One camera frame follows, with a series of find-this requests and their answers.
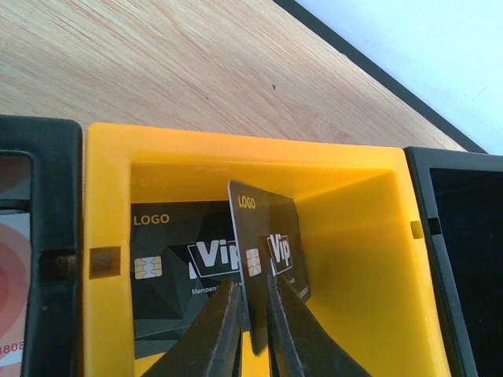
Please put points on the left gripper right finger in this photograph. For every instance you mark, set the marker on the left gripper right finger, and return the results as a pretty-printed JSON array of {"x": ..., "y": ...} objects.
[{"x": 298, "y": 344}]

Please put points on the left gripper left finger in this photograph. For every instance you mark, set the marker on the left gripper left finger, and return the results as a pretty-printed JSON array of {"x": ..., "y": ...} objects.
[{"x": 212, "y": 344}]

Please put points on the brown VIP card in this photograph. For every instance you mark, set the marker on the brown VIP card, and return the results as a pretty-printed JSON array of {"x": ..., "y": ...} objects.
[{"x": 179, "y": 254}]

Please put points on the white red-dot card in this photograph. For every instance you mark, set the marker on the white red-dot card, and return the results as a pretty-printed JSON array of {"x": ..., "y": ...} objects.
[{"x": 15, "y": 260}]

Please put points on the yellow bin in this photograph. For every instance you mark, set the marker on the yellow bin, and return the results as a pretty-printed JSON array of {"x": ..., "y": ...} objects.
[{"x": 364, "y": 247}]

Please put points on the left black bin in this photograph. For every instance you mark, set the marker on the left black bin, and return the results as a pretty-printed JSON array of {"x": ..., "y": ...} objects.
[{"x": 54, "y": 147}]

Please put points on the black bin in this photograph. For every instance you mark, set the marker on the black bin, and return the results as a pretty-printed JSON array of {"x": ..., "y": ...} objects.
[
  {"x": 54, "y": 147},
  {"x": 459, "y": 196}
]

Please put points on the right black bin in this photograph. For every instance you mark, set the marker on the right black bin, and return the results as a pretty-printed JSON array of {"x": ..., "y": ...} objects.
[{"x": 459, "y": 196}]

